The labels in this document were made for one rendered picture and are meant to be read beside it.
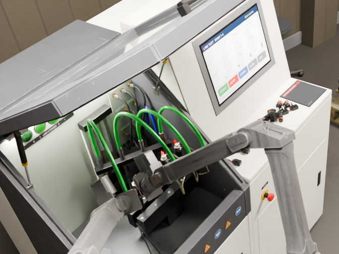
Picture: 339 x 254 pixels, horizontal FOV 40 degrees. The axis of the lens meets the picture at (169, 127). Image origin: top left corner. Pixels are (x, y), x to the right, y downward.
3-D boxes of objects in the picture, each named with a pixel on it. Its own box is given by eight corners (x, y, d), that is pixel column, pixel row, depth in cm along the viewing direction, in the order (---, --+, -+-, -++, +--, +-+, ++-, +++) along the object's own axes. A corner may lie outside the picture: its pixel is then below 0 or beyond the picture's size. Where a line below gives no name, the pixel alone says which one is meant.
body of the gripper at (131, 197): (106, 199, 147) (99, 202, 139) (136, 188, 145) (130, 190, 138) (113, 218, 146) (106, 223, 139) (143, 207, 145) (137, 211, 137)
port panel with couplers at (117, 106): (127, 146, 201) (110, 88, 182) (121, 144, 203) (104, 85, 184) (147, 130, 208) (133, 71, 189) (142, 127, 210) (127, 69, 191)
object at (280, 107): (273, 135, 203) (272, 126, 199) (252, 127, 209) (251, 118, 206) (299, 108, 215) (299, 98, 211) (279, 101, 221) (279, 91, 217)
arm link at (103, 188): (96, 228, 127) (122, 211, 126) (74, 192, 128) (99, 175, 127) (109, 219, 139) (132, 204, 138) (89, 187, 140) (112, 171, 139)
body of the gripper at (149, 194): (147, 168, 166) (152, 164, 159) (162, 192, 165) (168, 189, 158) (131, 177, 163) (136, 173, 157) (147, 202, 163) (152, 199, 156)
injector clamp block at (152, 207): (150, 246, 186) (143, 221, 177) (132, 234, 192) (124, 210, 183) (203, 192, 204) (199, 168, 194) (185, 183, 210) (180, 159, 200)
